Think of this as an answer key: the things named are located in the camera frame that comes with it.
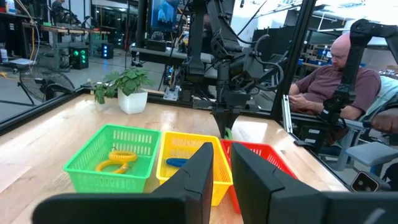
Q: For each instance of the black floor fan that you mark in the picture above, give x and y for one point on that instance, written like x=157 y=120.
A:
x=46 y=84

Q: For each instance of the black square camera device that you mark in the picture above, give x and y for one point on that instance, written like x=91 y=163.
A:
x=365 y=182

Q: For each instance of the person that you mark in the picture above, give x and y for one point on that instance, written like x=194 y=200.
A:
x=57 y=6
x=385 y=119
x=317 y=84

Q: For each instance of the red plastic basket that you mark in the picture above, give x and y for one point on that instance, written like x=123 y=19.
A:
x=224 y=161

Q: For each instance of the grey office chair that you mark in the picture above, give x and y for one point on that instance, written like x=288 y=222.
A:
x=370 y=152

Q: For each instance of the black labelled equipment box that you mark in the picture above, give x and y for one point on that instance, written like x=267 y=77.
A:
x=311 y=137

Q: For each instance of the black box blue lights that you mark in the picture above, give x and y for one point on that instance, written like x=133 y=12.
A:
x=107 y=51

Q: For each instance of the black computer monitor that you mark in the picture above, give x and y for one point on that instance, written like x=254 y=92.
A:
x=163 y=15

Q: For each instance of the green artificial plant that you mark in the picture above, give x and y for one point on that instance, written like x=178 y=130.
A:
x=132 y=101

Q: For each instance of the wooden workshop desk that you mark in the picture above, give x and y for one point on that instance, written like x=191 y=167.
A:
x=62 y=29

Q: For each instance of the green plastic basket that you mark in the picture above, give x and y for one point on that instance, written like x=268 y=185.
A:
x=93 y=183

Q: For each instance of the yellow plastic basket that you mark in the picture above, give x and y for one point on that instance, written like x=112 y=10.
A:
x=169 y=174

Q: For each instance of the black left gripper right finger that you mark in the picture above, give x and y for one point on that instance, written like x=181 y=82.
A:
x=258 y=193

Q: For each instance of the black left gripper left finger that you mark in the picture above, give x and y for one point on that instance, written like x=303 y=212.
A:
x=196 y=193

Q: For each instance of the computer tower green lights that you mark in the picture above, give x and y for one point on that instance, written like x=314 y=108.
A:
x=77 y=57

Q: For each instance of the silver frame bracket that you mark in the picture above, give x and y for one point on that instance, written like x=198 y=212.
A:
x=286 y=115

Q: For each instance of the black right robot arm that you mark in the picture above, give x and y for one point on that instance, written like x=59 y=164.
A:
x=196 y=46

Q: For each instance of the grey side desk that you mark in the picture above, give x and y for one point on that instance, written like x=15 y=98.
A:
x=174 y=54

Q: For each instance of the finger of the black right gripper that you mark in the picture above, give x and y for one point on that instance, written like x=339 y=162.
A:
x=231 y=118
x=220 y=119

